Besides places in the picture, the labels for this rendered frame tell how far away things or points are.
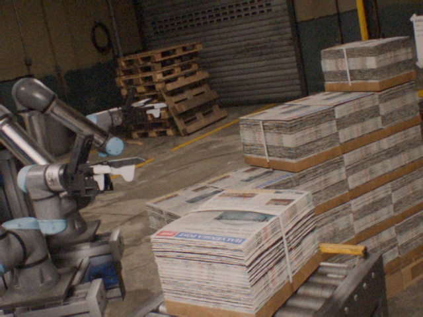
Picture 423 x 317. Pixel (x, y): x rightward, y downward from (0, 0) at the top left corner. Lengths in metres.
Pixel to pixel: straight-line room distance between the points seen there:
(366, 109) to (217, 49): 7.83
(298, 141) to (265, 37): 7.50
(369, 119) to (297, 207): 1.33
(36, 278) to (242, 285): 0.77
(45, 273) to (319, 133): 1.35
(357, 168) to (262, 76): 7.40
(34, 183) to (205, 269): 0.51
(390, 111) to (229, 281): 1.74
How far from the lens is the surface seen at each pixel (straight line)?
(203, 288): 1.46
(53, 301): 1.92
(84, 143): 1.47
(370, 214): 2.90
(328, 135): 2.63
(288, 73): 9.84
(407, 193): 3.09
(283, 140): 2.53
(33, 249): 1.89
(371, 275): 1.65
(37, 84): 2.33
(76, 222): 2.37
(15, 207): 2.11
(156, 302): 1.68
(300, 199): 1.56
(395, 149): 2.98
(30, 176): 1.58
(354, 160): 2.77
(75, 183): 1.51
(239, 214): 1.52
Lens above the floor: 1.52
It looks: 12 degrees down
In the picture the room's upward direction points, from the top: 11 degrees counter-clockwise
